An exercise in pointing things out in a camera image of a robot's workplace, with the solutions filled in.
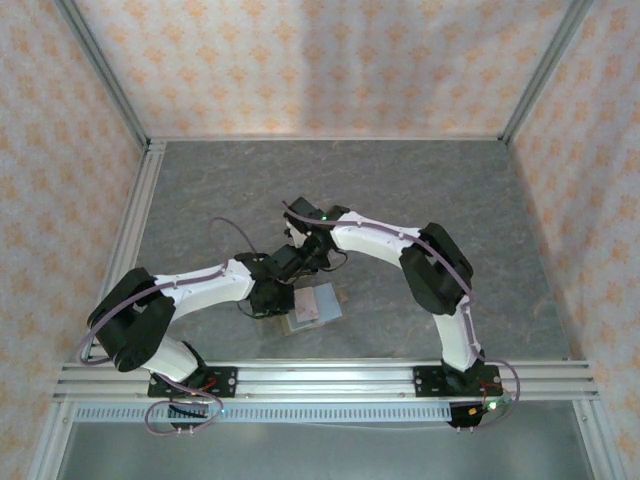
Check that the aluminium frame rail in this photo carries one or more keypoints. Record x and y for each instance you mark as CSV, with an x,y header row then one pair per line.
x,y
325,382

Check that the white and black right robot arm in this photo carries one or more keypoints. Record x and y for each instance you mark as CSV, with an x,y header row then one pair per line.
x,y
370,242

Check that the aluminium side rail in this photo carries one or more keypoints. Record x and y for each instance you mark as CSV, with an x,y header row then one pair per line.
x,y
130,225

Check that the black controller box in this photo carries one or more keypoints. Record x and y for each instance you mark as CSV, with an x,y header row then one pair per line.
x,y
462,417
185,410

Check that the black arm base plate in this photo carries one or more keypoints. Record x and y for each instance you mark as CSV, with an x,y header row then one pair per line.
x,y
425,382
225,382

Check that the grey metal panel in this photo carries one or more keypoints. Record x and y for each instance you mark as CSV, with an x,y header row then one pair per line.
x,y
325,450

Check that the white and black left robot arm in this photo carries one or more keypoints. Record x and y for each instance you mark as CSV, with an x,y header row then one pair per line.
x,y
210,292

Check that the aluminium corner post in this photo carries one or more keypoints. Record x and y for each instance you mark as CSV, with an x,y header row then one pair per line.
x,y
545,65
100,65

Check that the aluminium frame leg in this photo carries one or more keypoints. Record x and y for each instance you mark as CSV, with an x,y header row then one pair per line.
x,y
50,445
590,440

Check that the blue grey credit card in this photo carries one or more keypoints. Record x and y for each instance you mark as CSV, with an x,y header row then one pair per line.
x,y
329,305

